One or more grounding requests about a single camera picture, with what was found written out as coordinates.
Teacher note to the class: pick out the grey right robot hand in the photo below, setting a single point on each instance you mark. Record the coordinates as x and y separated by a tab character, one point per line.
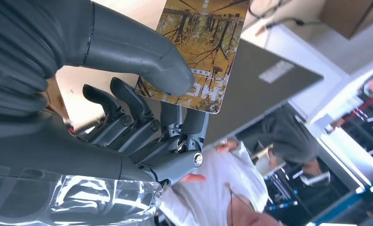
64	156

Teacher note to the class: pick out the person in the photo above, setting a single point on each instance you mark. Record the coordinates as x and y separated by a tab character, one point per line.
286	134
220	193

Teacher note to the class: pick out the wooden card organizer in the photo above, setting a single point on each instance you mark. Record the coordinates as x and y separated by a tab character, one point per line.
55	103

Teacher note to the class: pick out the grey laptop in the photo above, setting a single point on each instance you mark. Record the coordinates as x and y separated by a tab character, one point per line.
254	96

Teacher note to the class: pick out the chrome stool base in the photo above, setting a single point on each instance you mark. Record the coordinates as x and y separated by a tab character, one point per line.
278	190

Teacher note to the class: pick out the white sneaker black stripes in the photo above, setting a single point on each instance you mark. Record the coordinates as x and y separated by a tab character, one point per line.
315	179

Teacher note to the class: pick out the white cabinet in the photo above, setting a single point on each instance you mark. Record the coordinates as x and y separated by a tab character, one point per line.
345	56

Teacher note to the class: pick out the brown cardboard box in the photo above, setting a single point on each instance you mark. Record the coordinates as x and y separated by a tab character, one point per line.
351	15

